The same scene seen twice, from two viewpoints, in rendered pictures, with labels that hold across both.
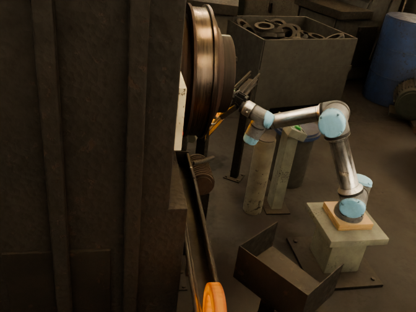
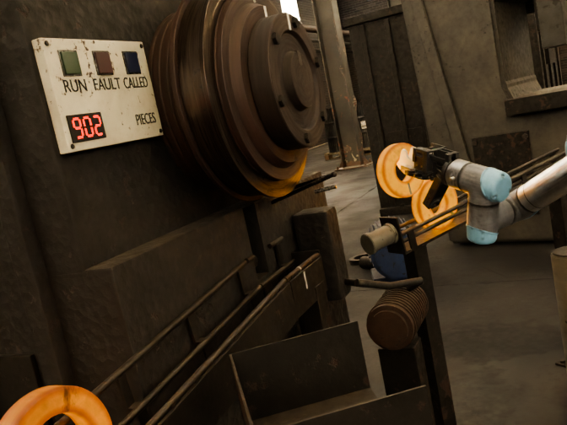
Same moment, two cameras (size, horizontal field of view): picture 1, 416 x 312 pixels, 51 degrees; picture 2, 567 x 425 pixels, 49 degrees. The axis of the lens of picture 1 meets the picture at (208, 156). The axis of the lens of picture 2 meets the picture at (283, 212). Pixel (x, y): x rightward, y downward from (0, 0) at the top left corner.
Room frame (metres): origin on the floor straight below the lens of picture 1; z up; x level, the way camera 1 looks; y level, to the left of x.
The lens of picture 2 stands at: (0.47, -0.79, 1.05)
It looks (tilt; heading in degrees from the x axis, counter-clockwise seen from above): 9 degrees down; 40
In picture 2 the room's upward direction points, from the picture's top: 12 degrees counter-clockwise
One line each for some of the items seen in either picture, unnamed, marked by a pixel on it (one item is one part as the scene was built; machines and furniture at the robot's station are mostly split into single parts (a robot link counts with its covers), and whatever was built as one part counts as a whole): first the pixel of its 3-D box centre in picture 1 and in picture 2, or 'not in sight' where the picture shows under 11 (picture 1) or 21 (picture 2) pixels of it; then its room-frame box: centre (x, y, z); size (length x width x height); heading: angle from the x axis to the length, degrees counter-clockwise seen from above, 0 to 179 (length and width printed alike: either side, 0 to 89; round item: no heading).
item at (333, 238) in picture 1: (345, 223); not in sight; (1.87, -0.76, 0.28); 0.32 x 0.32 x 0.04; 15
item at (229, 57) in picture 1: (220, 73); (291, 82); (1.53, -0.01, 1.11); 0.28 x 0.06 x 0.28; 14
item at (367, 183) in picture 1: (357, 188); not in sight; (1.86, -0.76, 0.50); 0.13 x 0.12 x 0.14; 159
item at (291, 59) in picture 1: (280, 63); not in sight; (4.19, -0.58, 0.39); 1.03 x 0.83 x 0.77; 119
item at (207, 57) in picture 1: (194, 72); (251, 91); (1.51, 0.09, 1.11); 0.47 x 0.06 x 0.47; 14
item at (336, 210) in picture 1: (350, 206); not in sight; (1.87, -0.76, 0.39); 0.15 x 0.15 x 0.10
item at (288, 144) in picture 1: (283, 164); not in sight; (2.34, -0.47, 0.31); 0.24 x 0.16 x 0.62; 14
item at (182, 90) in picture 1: (175, 100); (105, 93); (1.15, 0.11, 1.15); 0.26 x 0.02 x 0.18; 14
